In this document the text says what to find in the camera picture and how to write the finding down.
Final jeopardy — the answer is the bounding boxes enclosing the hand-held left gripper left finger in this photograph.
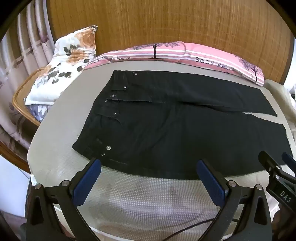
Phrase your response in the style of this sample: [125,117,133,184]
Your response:
[26,158,102,241]

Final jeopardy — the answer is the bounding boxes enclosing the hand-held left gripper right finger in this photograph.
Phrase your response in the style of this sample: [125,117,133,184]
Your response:
[196,159,272,241]

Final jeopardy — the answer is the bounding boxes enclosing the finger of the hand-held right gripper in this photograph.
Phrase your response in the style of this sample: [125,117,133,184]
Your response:
[258,151,281,173]
[282,152,296,173]

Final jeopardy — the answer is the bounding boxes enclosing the black pants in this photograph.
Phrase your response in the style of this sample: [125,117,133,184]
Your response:
[72,70,293,180]

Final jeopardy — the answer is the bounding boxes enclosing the grey bed mat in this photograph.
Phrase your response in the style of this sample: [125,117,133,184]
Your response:
[26,60,296,233]

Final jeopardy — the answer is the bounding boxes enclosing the beige blanket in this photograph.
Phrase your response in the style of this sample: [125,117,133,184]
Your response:
[264,79,296,130]

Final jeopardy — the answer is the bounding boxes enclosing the purple floral cloth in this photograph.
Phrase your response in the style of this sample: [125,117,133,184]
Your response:
[27,102,54,123]

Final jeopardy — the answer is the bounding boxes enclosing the wicker chair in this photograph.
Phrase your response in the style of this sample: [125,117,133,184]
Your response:
[13,68,47,127]

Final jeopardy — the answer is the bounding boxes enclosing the pink striped pillow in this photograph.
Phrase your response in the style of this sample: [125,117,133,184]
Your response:
[178,43,265,87]
[83,41,186,70]

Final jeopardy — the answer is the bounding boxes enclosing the white floral pillow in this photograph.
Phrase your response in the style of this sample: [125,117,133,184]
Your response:
[25,25,97,109]

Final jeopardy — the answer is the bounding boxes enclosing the patterned curtain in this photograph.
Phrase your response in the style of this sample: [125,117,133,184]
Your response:
[0,5,56,163]

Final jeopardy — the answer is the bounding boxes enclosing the wooden headboard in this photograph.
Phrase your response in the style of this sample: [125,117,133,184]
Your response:
[46,0,294,84]

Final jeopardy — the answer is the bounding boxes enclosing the black cable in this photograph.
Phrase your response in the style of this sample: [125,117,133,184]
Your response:
[159,217,241,241]

